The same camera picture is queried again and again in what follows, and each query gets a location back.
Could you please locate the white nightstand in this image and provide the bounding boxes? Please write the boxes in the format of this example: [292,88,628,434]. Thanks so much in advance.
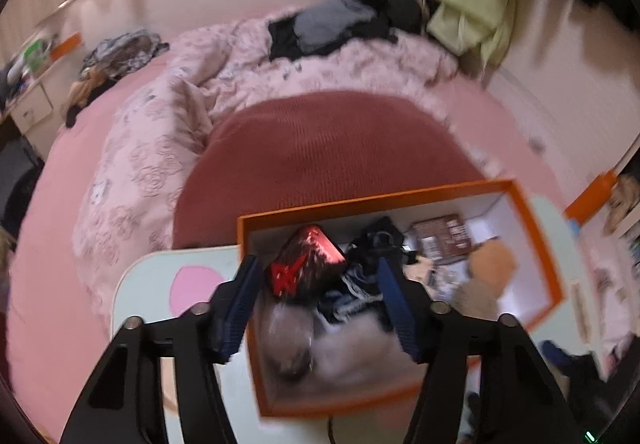
[0,32,83,135]

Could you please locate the clear plastic item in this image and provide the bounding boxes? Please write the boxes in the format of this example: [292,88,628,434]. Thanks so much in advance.
[264,303,315,350]

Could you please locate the red knitted cushion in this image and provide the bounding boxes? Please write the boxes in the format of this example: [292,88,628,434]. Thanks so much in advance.
[172,92,501,250]

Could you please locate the brown snack packet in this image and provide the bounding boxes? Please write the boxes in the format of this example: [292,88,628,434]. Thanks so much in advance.
[411,214,476,265]

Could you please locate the tan plush toy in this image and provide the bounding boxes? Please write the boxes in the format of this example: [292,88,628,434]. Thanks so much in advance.
[452,241,518,320]

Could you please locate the red and black packet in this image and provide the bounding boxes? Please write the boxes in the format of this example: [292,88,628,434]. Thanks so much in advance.
[270,225,348,302]

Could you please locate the pale green small table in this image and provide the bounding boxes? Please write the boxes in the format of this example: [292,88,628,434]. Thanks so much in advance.
[111,194,611,444]

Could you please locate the round silver tin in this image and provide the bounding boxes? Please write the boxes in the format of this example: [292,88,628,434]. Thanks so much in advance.
[267,346,316,382]

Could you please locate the white slatted wardrobe door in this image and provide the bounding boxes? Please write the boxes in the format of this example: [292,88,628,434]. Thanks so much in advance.
[482,0,640,185]

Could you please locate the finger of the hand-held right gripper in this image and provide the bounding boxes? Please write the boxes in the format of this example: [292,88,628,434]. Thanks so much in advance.
[542,340,576,371]

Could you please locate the orange cardboard box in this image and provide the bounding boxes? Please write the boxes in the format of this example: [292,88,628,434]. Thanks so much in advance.
[236,179,566,420]

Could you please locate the white fluffy item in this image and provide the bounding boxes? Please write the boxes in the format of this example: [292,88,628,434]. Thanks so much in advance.
[310,311,426,392]

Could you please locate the black garment pile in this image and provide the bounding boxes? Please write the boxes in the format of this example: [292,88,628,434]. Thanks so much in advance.
[267,0,441,62]

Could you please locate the green packet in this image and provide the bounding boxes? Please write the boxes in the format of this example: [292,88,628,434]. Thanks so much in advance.
[25,39,48,70]

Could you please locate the grey garment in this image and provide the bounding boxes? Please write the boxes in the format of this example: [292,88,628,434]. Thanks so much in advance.
[295,0,381,48]

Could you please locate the orange strip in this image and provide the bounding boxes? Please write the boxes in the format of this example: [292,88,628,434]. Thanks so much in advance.
[50,33,83,60]

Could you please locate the dark tangled cloth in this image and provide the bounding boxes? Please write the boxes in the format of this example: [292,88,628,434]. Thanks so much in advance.
[317,217,416,325]

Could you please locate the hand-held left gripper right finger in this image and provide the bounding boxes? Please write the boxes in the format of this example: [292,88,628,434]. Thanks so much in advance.
[376,257,576,444]

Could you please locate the pink floral duvet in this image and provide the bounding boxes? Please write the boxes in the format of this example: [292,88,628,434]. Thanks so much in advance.
[72,17,461,320]

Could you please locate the patterned grey clothes pile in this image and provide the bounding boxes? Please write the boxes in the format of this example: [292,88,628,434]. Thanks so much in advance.
[80,29,171,80]

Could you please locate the pink bed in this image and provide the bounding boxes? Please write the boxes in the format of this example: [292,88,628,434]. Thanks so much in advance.
[5,19,601,440]

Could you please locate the tan cloth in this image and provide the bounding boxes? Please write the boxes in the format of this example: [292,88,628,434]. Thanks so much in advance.
[602,174,640,235]

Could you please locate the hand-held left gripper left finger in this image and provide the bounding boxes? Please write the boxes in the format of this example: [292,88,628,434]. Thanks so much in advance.
[60,254,263,444]

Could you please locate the brown and black garment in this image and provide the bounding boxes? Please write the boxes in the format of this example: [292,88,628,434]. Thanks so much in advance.
[65,72,118,127]

